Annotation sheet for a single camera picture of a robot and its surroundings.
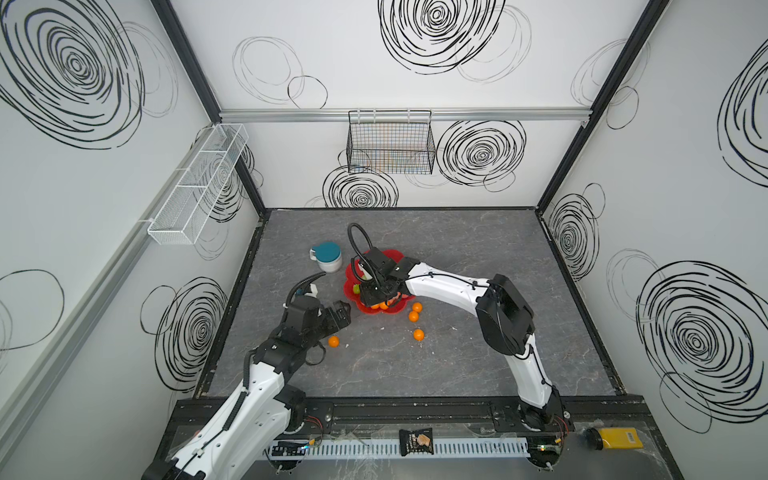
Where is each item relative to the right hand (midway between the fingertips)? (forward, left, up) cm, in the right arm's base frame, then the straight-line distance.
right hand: (359, 299), depth 88 cm
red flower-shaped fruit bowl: (+7, +4, -6) cm, 10 cm away
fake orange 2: (-1, -5, -3) cm, 6 cm away
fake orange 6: (-8, -18, -5) cm, 20 cm away
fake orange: (+3, -11, -3) cm, 12 cm away
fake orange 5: (-3, -16, -4) cm, 17 cm away
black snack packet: (-34, -16, -5) cm, 38 cm away
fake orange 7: (-11, +7, -4) cm, 14 cm away
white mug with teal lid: (+15, +11, +2) cm, 19 cm away
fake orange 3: (0, -7, -4) cm, 8 cm away
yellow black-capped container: (-33, -61, -3) cm, 70 cm away
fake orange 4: (0, -18, -4) cm, 18 cm away
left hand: (-6, +4, +4) cm, 8 cm away
